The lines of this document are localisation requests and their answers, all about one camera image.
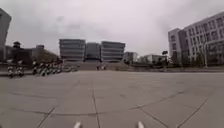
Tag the group of people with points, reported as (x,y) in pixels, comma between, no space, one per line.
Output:
(101,67)

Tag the wide stone steps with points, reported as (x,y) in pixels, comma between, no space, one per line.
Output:
(96,65)

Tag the small grey building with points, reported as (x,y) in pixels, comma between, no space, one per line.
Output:
(130,56)

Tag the grey striped central building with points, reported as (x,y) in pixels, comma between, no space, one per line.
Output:
(92,50)

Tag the low pale building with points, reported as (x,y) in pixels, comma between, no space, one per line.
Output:
(151,58)

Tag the robot's own part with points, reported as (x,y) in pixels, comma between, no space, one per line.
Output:
(141,125)
(77,125)

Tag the row of parked bicycles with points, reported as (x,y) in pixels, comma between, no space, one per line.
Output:
(40,68)

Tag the low brown building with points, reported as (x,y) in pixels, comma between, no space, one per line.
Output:
(31,54)

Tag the pale multi-storey building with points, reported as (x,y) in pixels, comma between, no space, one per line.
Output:
(200,40)

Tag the tall grey building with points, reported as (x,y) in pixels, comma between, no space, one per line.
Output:
(4,33)

